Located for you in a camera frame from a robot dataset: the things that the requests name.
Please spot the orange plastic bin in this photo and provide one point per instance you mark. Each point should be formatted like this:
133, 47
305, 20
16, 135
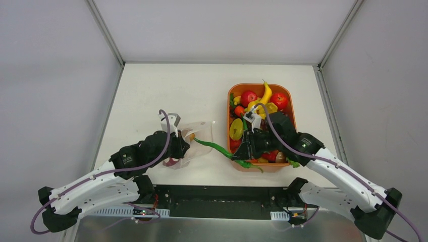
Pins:
258, 88

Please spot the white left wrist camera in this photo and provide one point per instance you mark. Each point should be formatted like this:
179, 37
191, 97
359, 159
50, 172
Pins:
169, 123

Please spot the long green chili pepper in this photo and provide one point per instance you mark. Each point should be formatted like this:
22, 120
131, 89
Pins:
224, 152

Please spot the yellow banana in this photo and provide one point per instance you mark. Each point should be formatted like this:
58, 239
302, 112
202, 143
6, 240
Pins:
267, 93

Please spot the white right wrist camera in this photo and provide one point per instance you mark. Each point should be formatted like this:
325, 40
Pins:
254, 119

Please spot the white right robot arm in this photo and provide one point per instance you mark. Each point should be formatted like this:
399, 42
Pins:
371, 207

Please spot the red chili pepper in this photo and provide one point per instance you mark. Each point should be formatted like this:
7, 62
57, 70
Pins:
271, 156

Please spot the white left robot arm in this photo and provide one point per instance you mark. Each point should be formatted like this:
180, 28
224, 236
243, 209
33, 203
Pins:
121, 179

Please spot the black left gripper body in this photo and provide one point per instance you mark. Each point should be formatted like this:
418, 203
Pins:
181, 143

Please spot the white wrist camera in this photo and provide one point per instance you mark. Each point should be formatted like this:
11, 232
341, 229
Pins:
254, 119
169, 123

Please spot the yellow bell pepper slice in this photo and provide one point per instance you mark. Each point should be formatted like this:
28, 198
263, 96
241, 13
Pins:
236, 129

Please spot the brown potato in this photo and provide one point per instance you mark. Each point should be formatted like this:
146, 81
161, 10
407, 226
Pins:
281, 158

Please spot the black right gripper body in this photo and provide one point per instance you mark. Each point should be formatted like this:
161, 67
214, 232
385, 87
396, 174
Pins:
249, 145

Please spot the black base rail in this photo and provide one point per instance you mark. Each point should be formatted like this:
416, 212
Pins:
254, 203

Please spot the red apple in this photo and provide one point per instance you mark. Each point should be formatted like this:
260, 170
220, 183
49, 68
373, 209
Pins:
247, 97

